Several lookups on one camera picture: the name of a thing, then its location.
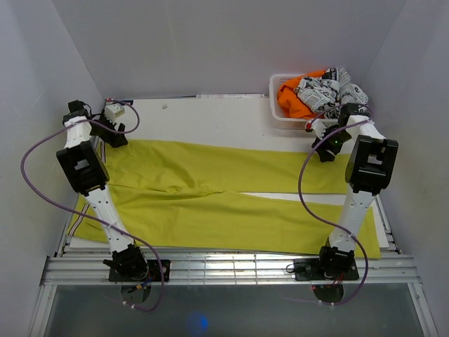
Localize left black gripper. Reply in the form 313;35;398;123
89;110;128;148

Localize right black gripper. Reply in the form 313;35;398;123
311;124;353;163

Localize yellow-green trousers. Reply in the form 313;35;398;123
67;139;382;260

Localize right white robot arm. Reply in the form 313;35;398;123
307;103;398;280

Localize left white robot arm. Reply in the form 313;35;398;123
56;100;149;281

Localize white plastic basket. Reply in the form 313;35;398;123
269;74;318;130

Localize orange garment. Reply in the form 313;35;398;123
276;70;325;119

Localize newspaper print garment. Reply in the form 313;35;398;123
293;67;368;119

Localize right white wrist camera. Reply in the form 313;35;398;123
305;119;327;140

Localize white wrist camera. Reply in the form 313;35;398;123
104;103;125;124
305;119;327;140

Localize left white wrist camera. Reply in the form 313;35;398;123
104;103;125;124

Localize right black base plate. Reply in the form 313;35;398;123
293;258;359;282

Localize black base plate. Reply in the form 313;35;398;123
107;259;171;283
293;258;359;282

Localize aluminium rail frame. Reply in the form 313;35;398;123
27;98;439;337

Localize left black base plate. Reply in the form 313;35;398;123
107;259;171;283

